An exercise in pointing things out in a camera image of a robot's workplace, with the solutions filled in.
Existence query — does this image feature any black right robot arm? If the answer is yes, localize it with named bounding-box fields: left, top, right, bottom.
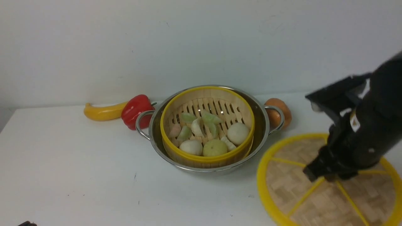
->
left=303, top=52, right=402, bottom=182

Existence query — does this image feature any pink dumpling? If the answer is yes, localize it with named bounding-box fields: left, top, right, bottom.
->
left=168, top=124, right=182, bottom=138

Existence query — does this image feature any brown potato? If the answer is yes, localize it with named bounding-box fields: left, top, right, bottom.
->
left=265, top=98, right=292, bottom=130

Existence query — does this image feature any red bell pepper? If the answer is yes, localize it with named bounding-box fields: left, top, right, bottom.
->
left=121, top=94, right=155, bottom=130

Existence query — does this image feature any yellow rimmed bamboo steamer basket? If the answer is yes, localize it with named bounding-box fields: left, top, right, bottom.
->
left=160, top=86, right=255, bottom=169

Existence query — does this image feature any yellow banana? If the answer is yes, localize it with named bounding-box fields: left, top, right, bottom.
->
left=83, top=101, right=128, bottom=121

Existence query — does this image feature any yellow bamboo steamer lid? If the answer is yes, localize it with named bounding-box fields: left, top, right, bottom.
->
left=257, top=133, right=401, bottom=226

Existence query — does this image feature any yellow-green round bun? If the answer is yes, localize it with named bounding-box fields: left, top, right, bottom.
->
left=203, top=139, right=228, bottom=157

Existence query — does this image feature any white round bun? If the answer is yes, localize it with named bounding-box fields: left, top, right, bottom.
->
left=179, top=140, right=203, bottom=156
left=227, top=122, right=250, bottom=146

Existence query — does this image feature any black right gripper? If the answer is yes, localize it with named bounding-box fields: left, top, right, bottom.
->
left=303, top=73, right=380, bottom=182

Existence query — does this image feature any white dumpling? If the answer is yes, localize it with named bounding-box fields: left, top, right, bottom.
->
left=191, top=117, right=205, bottom=138
left=220, top=136, right=237, bottom=152

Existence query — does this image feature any stainless steel pot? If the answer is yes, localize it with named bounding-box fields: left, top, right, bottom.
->
left=135, top=85, right=284, bottom=174

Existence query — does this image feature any green dumpling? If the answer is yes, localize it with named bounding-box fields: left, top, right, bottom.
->
left=177, top=126, right=192, bottom=142
left=201, top=110, right=223, bottom=125
left=180, top=112, right=197, bottom=124
left=207, top=122, right=219, bottom=139

